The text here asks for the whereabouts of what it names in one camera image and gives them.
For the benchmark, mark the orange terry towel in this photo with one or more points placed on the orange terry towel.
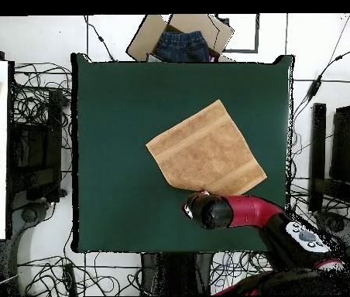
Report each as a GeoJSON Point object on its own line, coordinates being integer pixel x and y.
{"type": "Point", "coordinates": [206, 148]}

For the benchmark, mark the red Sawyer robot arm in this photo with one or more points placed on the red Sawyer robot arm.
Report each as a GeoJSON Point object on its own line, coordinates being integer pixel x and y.
{"type": "Point", "coordinates": [249, 213]}

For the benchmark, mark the dark green table cloth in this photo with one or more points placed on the dark green table cloth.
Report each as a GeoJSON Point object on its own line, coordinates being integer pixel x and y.
{"type": "Point", "coordinates": [116, 201]}

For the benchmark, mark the blue denim jeans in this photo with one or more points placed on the blue denim jeans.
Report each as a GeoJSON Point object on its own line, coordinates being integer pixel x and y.
{"type": "Point", "coordinates": [181, 46]}

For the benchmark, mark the brown cardboard box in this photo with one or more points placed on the brown cardboard box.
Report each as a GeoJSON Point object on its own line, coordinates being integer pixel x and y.
{"type": "Point", "coordinates": [144, 40]}

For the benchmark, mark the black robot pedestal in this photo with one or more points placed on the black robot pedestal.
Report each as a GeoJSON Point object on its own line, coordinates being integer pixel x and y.
{"type": "Point", "coordinates": [168, 272]}

